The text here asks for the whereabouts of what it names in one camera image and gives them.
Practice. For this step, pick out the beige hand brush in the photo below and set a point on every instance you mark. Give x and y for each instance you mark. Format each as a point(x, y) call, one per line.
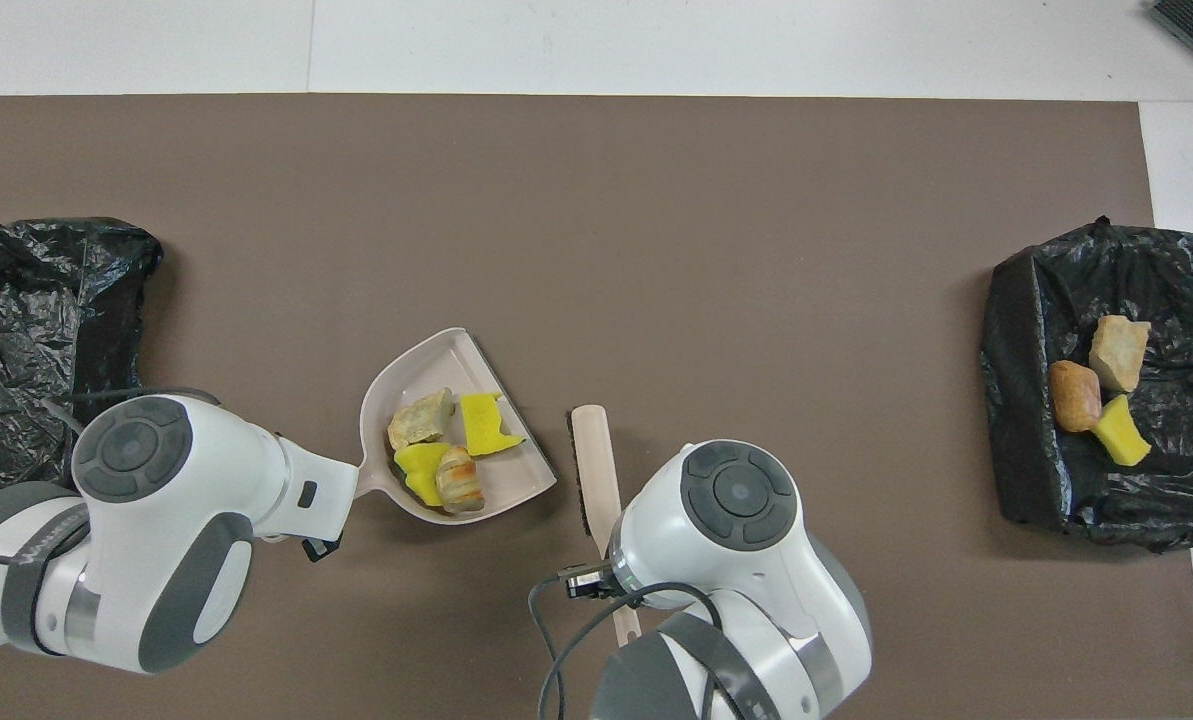
point(596, 460)

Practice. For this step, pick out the beige plastic dustpan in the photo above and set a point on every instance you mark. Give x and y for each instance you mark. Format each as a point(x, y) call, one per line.
point(516, 480)

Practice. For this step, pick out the rounded beige sponge scrap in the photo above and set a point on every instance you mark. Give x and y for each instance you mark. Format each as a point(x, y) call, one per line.
point(459, 482)

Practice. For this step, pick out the jagged beige sponge scrap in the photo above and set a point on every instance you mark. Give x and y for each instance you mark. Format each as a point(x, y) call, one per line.
point(419, 420)

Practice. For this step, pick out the notched yellow sponge piece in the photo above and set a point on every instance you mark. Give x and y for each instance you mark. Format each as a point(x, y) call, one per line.
point(484, 425)

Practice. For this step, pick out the orange brown sponge lump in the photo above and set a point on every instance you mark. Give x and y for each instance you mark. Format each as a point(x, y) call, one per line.
point(1074, 395)

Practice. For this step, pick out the green and yellow sponge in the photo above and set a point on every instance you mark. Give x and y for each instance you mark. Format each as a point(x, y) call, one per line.
point(1121, 435)

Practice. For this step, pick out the pale tan sponge chunk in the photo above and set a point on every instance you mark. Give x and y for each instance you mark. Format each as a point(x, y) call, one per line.
point(1119, 352)

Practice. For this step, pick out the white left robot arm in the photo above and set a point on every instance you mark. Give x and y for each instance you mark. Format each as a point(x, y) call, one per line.
point(156, 530)

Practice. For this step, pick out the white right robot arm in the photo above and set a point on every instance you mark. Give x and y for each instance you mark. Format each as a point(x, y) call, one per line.
point(736, 560)

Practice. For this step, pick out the black bag lined trash bin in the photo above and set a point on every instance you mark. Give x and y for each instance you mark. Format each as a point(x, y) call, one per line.
point(1036, 470)
point(16, 300)

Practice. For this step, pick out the brown table mat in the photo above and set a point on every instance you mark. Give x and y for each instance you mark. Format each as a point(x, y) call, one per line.
point(756, 300)

